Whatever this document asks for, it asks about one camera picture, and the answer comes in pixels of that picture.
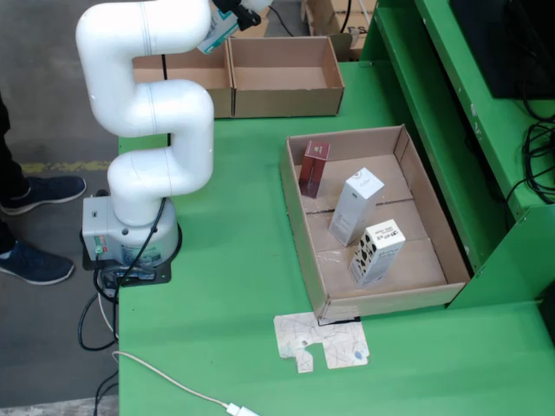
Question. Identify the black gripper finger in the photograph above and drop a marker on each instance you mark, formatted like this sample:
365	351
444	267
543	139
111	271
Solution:
243	15

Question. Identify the white bottle with teal label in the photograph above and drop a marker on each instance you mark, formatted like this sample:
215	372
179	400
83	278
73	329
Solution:
217	34

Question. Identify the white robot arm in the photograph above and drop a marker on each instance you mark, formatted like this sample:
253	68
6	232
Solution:
152	112

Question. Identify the grey robot base unit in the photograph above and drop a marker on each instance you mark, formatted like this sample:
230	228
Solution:
93	225

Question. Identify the open brown cardboard box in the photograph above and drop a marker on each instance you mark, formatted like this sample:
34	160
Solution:
212	82
282	56

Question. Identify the printed brown cardboard box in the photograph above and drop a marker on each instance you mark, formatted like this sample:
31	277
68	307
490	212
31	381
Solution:
321	17

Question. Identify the cow print hand cream box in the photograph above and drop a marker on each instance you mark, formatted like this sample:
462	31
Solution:
377	260

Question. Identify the shallow cardboard tray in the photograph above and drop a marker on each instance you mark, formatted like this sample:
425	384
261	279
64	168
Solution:
412	268

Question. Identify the dark red carton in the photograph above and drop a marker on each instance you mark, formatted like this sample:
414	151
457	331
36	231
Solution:
313	173

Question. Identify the green metal shelf unit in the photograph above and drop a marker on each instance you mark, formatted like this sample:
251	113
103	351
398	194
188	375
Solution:
433	130

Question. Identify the tall white carton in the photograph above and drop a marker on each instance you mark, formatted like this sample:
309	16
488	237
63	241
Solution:
355	208

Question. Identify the black monitor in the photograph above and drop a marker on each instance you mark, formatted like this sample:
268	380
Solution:
498	43

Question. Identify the dark blue sneaker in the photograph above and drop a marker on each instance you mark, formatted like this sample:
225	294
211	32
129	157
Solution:
52	193
39	264

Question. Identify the black trouser leg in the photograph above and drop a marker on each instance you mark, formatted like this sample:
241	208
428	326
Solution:
6	236
11	173

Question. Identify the white patterned paper cutout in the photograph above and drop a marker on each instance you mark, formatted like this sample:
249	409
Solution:
338	342

